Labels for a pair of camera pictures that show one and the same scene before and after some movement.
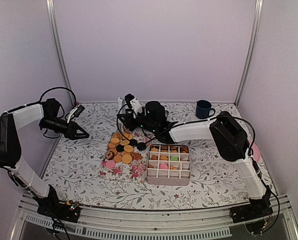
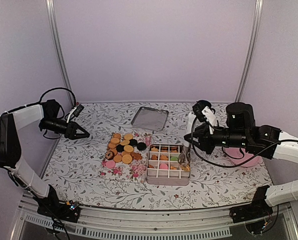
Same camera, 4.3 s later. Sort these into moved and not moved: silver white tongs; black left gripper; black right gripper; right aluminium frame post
Moved: silver white tongs; black right gripper
Not moved: right aluminium frame post; black left gripper
